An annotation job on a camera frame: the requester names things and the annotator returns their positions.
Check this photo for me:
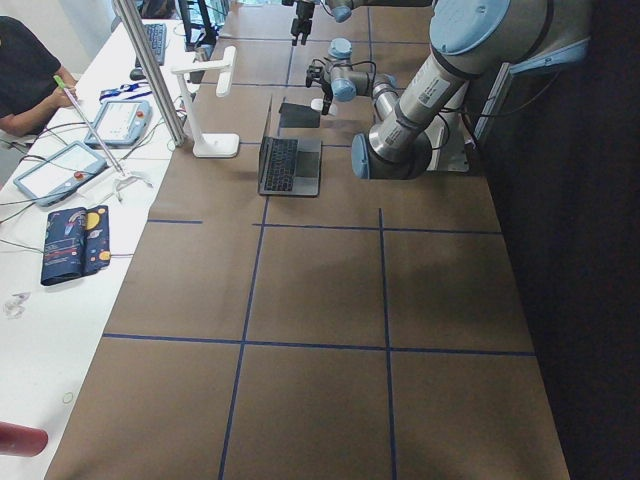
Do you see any red cylinder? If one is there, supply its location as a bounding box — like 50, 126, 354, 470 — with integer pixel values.
0, 422, 49, 457

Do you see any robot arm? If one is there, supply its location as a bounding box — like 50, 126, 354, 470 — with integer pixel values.
321, 0, 594, 180
281, 0, 435, 46

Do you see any near teach pendant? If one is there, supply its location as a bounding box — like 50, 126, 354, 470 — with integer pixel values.
13, 141, 107, 207

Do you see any aluminium frame post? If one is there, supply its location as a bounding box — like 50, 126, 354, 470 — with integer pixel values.
113, 0, 186, 147

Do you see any braided camera cable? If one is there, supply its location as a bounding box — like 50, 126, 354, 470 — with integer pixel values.
319, 57, 379, 84

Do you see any white computer mouse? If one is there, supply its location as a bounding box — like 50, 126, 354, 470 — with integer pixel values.
310, 98, 338, 116

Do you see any far teach pendant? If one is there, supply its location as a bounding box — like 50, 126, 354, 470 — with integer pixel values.
92, 100, 152, 148

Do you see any seated person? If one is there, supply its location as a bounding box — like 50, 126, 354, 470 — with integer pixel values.
1, 16, 77, 137

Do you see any white desk lamp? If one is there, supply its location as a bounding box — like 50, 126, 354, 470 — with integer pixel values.
171, 46, 241, 160

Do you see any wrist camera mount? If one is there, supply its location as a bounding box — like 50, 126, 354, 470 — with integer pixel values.
305, 58, 330, 88

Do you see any navy space pattern pouch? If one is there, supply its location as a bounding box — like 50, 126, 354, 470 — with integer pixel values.
40, 205, 111, 286

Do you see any teach pendant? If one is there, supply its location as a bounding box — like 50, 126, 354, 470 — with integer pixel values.
13, 141, 107, 207
92, 100, 152, 148

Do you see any black keyboard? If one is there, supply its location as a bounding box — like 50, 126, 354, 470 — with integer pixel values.
144, 23, 167, 66

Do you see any thin metal rod stand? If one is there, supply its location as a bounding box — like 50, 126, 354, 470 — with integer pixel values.
53, 74, 154, 202

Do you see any blue lanyard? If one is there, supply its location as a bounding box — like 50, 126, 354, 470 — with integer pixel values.
99, 82, 154, 99

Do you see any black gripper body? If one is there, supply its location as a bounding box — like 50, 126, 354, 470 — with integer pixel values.
295, 0, 315, 28
320, 79, 334, 103

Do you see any black mouse pad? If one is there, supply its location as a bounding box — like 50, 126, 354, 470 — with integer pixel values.
279, 102, 320, 128

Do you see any grey laptop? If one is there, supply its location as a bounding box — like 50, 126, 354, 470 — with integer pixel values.
257, 98, 322, 197

